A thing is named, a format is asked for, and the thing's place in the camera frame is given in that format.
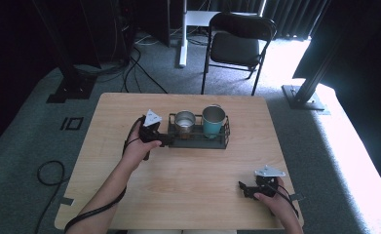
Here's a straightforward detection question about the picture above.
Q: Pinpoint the teal steel cup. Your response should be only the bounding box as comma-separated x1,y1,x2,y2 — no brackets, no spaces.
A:
201,103,228,139

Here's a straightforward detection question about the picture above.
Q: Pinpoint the black wire rack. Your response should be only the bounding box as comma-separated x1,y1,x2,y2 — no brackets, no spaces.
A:
167,112,231,150

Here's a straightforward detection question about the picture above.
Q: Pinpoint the small steel cup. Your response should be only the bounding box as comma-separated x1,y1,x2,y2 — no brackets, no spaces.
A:
173,110,197,140

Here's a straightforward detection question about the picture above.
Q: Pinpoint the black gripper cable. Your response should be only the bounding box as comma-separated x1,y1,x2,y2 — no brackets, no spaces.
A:
265,182,300,219
63,116,147,234

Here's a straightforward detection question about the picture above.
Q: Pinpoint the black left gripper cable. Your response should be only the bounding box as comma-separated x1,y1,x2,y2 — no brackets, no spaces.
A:
63,116,147,234

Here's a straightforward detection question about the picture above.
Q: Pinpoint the bundle of black floor cables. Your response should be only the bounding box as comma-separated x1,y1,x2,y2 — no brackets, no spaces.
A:
74,19,171,96

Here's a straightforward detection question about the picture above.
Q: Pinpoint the black folding chair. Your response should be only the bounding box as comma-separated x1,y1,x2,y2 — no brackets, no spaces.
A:
200,12,278,98

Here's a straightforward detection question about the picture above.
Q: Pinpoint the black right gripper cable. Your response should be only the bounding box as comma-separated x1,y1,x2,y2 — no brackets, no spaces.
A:
265,182,300,219

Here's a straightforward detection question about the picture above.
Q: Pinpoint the person's right hand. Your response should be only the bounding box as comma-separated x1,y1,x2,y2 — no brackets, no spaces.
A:
252,176,297,218

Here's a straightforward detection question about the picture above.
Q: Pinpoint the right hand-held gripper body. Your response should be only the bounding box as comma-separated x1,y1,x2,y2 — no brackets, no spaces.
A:
253,164,286,198

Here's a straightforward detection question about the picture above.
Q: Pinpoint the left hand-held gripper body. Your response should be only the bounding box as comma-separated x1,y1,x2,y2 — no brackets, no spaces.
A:
138,108,167,148

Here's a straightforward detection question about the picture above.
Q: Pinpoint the black floor cable loop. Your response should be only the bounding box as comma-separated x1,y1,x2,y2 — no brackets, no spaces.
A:
34,159,69,234

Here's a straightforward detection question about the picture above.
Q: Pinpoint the black metal stand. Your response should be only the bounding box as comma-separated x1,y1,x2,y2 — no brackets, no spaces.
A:
281,30,345,112
31,0,98,104

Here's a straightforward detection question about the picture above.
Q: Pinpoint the person's left hand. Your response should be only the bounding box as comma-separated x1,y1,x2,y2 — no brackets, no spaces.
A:
121,129,163,171

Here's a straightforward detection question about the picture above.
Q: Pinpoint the dark cabinet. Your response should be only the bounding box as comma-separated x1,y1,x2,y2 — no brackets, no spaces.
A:
80,0,171,66

